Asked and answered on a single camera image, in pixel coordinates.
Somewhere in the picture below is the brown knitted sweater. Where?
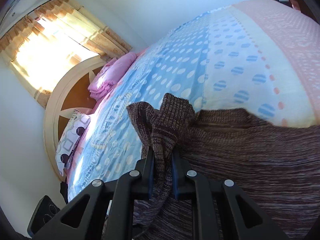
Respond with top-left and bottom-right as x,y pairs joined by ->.
127,93 -> 319,239

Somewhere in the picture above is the black device on floor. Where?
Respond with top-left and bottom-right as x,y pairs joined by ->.
27,195 -> 60,237

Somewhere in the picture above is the patterned white pillow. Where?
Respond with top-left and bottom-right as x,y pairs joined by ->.
55,109 -> 91,176

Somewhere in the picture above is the white and wood headboard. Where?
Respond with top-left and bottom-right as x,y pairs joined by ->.
43,56 -> 105,181

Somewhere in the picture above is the folded pink blanket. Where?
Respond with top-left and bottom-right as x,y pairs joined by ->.
88,52 -> 137,101

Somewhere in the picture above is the blue pink dotted bed sheet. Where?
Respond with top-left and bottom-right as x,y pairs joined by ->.
67,0 -> 319,199

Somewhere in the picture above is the beige floral curtain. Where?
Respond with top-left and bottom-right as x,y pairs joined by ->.
1,0 -> 132,108

